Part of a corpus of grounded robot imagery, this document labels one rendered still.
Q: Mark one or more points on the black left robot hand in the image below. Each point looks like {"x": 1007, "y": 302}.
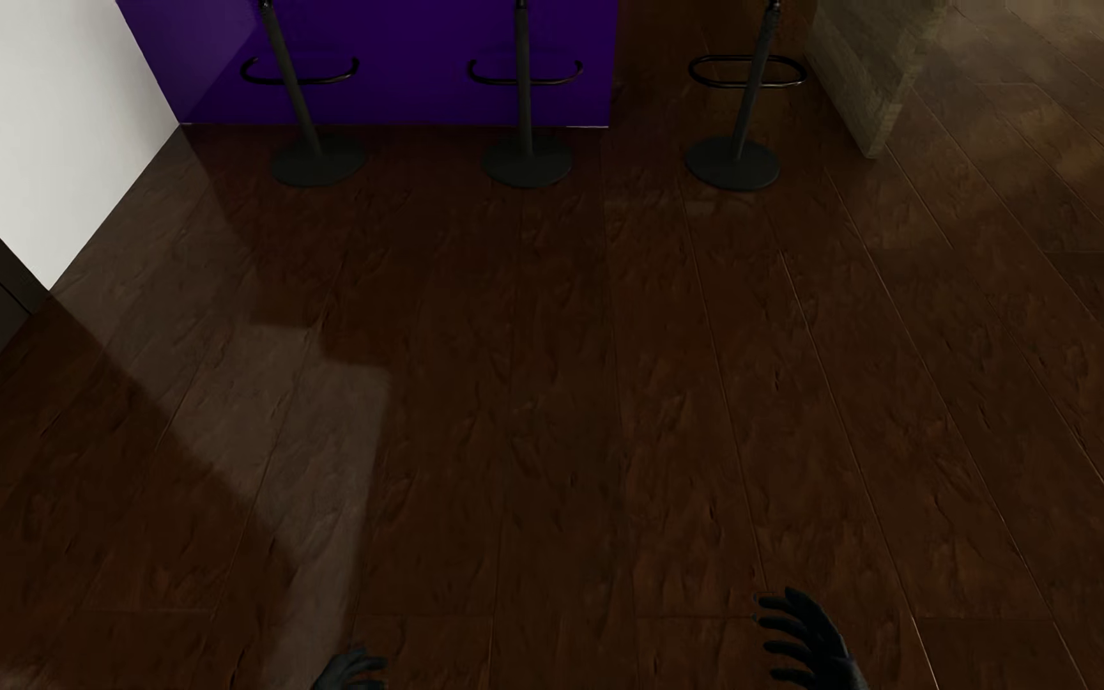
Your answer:
{"x": 351, "y": 674}

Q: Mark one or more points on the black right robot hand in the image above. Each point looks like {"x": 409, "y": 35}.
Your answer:
{"x": 816, "y": 647}

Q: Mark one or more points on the black bar stool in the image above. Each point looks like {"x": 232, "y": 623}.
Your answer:
{"x": 308, "y": 134}
{"x": 739, "y": 134}
{"x": 525, "y": 134}

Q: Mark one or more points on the stone brick pillar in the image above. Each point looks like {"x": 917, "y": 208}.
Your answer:
{"x": 873, "y": 67}

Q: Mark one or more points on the purple bar counter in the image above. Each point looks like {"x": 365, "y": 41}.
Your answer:
{"x": 399, "y": 57}

